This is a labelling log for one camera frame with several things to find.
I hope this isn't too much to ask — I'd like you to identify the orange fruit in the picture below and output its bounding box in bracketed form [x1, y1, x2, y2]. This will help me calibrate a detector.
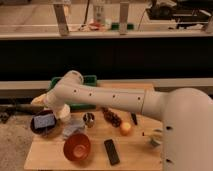
[120, 122, 132, 136]

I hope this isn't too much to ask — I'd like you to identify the orange bowl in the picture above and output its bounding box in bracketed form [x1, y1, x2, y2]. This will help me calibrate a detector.
[63, 133, 91, 161]

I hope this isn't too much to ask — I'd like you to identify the grey cloth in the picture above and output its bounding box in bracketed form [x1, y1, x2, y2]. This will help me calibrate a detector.
[62, 120, 85, 139]

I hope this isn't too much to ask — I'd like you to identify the dark grape bunch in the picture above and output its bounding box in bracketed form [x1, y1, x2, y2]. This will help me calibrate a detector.
[102, 108, 122, 127]

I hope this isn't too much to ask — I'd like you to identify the dark purple bowl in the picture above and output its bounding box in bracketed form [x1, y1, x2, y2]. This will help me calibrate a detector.
[30, 110, 57, 135]

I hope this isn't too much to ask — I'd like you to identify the black marker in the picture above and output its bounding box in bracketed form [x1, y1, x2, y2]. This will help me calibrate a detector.
[131, 113, 138, 125]

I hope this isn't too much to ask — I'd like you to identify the small metal cup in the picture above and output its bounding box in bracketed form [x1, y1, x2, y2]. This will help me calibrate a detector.
[83, 113, 95, 128]

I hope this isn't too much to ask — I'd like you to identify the green tray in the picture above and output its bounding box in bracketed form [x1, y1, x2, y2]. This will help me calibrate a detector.
[49, 75, 97, 110]

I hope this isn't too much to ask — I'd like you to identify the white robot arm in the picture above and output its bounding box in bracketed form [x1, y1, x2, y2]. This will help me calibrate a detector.
[44, 70, 213, 171]

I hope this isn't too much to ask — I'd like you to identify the blue sponge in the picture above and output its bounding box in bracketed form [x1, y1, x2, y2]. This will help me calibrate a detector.
[34, 114, 55, 129]

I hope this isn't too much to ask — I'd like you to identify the black remote control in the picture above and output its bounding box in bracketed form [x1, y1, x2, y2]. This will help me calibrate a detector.
[104, 139, 120, 165]

